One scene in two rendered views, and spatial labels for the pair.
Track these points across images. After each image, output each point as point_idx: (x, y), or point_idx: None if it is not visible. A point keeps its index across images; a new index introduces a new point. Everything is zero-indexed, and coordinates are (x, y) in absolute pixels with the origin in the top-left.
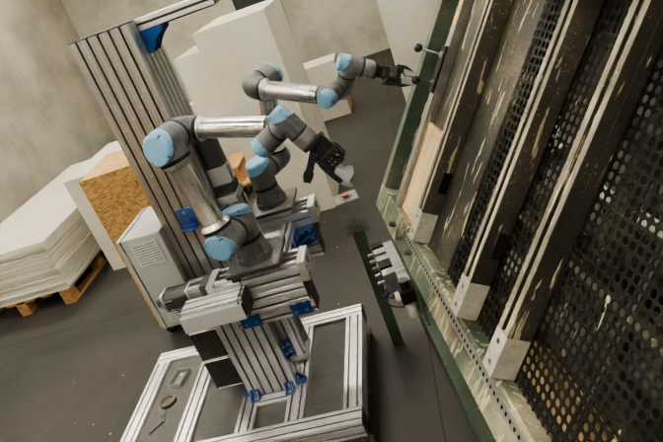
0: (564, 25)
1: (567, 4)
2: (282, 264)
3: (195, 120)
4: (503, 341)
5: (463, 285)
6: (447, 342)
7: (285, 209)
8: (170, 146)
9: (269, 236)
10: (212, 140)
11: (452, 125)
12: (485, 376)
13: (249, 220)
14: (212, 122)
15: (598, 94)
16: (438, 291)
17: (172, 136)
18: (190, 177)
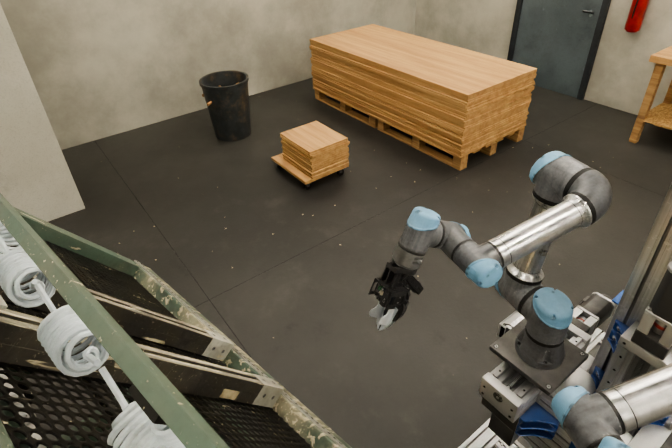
0: (38, 320)
1: (16, 321)
2: (503, 365)
3: (569, 194)
4: (207, 330)
5: (262, 379)
6: (291, 394)
7: None
8: (531, 171)
9: (637, 438)
10: (667, 280)
11: None
12: (233, 347)
13: (530, 314)
14: (550, 208)
15: None
16: (314, 420)
17: (543, 170)
18: (531, 214)
